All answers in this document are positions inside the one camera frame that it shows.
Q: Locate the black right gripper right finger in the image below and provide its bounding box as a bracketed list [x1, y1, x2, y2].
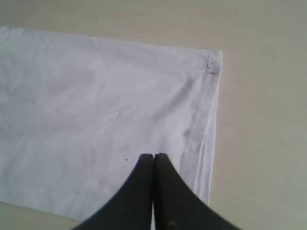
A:
[153, 153, 238, 230]

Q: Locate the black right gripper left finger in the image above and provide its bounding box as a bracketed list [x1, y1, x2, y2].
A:
[76, 154, 154, 230]

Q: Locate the white t-shirt red lettering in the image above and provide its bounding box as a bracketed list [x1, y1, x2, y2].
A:
[0, 27, 223, 220]

